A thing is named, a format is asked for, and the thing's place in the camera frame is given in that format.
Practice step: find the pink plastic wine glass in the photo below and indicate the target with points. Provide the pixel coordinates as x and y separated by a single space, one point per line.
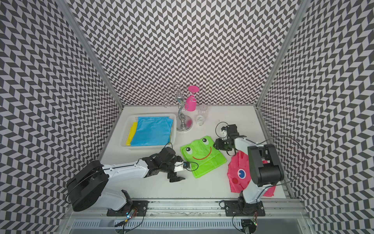
191 101

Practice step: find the silver metal glass rack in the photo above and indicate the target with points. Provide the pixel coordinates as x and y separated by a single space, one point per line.
175 96

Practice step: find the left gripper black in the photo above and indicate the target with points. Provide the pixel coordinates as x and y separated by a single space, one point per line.
174 178

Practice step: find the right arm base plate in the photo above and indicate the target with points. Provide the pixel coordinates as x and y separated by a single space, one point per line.
234 207

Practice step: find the clear wine glass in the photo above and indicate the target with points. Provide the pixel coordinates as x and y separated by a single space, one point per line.
202 114

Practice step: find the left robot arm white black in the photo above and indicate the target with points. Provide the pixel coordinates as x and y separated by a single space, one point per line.
91 187

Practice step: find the pink cartoon raincoat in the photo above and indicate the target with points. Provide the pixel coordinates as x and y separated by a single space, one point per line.
239 172

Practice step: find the white plastic perforated basket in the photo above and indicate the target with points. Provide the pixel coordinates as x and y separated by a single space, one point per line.
134 118

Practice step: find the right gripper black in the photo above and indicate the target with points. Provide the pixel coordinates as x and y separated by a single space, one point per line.
218 143

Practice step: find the right aluminium corner post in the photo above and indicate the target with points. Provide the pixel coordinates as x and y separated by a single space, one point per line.
283 50

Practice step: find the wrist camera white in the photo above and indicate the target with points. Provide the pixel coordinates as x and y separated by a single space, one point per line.
223 132
181 166

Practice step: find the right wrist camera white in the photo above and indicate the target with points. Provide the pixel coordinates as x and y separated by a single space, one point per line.
223 132

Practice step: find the blue towel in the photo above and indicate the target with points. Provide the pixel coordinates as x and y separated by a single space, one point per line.
152 131

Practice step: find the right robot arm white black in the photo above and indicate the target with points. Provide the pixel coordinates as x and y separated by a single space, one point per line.
264 164

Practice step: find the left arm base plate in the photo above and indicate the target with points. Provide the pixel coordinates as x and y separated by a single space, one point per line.
137 207

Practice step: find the aluminium front rail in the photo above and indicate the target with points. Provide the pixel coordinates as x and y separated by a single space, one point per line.
214 208

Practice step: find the green frog raincoat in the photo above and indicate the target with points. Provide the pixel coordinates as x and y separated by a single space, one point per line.
203 157

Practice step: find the aluminium corner post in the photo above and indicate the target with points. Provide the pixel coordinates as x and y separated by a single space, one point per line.
88 49
283 50

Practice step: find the yellow raincoat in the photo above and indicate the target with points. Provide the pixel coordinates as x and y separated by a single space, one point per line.
131 134

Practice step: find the left aluminium corner post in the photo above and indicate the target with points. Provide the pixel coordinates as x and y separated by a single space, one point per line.
88 49

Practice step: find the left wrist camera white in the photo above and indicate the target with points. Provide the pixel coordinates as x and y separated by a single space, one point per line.
181 166

